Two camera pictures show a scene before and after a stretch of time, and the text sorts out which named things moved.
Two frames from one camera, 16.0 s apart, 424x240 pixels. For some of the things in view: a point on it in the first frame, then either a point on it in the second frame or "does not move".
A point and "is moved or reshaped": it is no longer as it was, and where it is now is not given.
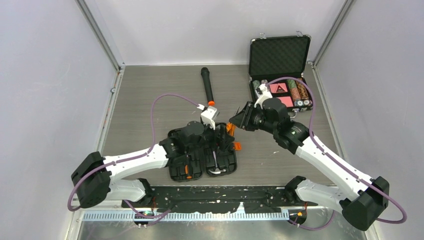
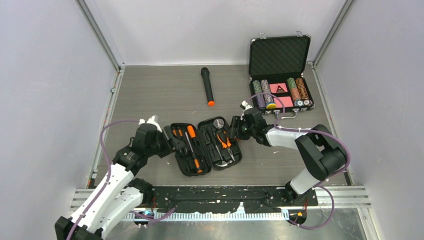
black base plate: x=200 y=199 does not move
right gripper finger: x=240 y=120 → x=234 y=135
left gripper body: x=211 y=138 → x=162 y=146
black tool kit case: x=213 y=152 is moved or reshaped
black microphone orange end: x=205 y=73 does not move
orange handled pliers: x=231 y=129 is moved or reshaped
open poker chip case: x=280 y=62 does not move
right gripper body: x=256 y=120 → x=247 y=131
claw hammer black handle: x=217 y=170 is moved or reshaped
